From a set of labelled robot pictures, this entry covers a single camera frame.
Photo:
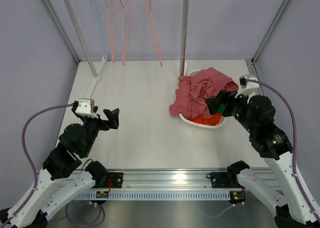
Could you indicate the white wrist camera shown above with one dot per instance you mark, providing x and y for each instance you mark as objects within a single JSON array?
[
  {"x": 85, "y": 107},
  {"x": 248, "y": 85}
]

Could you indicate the pink hanger of green shirt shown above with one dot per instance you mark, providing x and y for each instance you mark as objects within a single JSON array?
[{"x": 126, "y": 21}]

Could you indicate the aluminium mounting rail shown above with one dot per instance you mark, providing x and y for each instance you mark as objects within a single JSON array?
[{"x": 168, "y": 179}]

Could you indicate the green t shirt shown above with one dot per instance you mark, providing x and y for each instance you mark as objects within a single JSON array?
[{"x": 221, "y": 108}]

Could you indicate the pink t shirt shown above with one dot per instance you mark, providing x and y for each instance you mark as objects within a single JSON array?
[{"x": 193, "y": 90}]

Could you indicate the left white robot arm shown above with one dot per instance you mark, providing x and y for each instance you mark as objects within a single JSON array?
[{"x": 43, "y": 199}]

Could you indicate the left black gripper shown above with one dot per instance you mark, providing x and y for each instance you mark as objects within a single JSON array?
[{"x": 112, "y": 122}]

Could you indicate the white perforated laundry basket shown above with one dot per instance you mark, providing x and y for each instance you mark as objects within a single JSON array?
[{"x": 199, "y": 126}]

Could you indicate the pink hanger of orange shirt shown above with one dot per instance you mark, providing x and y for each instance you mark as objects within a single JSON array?
[{"x": 111, "y": 15}]

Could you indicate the light blue hanger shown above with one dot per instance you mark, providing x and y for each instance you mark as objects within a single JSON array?
[{"x": 98, "y": 26}]

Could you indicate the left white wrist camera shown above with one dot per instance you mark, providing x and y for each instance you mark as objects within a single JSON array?
[{"x": 85, "y": 107}]

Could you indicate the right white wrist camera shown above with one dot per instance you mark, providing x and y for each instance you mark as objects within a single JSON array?
[{"x": 248, "y": 85}]

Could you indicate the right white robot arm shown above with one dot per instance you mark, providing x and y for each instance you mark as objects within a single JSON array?
[{"x": 289, "y": 207}]

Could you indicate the orange t shirt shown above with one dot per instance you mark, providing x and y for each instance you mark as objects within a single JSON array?
[{"x": 213, "y": 121}]

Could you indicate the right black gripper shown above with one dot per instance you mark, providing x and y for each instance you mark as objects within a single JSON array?
[{"x": 213, "y": 103}]

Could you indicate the white slotted cable duct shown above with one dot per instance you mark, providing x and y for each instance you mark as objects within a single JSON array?
[{"x": 154, "y": 195}]

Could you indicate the metal clothes rack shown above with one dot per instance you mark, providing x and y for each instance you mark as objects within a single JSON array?
[{"x": 96, "y": 74}]

